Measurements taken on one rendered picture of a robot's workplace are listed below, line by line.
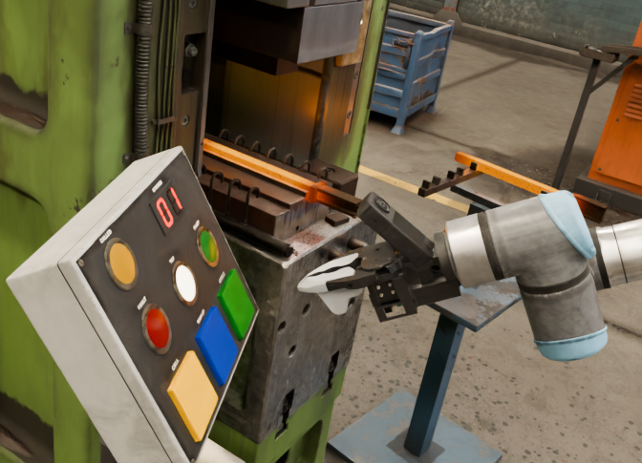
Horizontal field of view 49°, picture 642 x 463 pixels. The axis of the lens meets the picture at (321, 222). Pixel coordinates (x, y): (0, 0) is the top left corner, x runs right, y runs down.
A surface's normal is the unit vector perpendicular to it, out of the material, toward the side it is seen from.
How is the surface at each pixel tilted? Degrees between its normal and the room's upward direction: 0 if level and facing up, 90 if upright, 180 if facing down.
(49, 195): 90
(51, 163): 90
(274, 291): 90
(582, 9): 89
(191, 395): 60
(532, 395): 0
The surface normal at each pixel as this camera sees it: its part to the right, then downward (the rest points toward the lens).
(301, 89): -0.54, 0.30
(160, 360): 0.92, -0.27
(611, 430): 0.15, -0.88
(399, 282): -0.14, 0.42
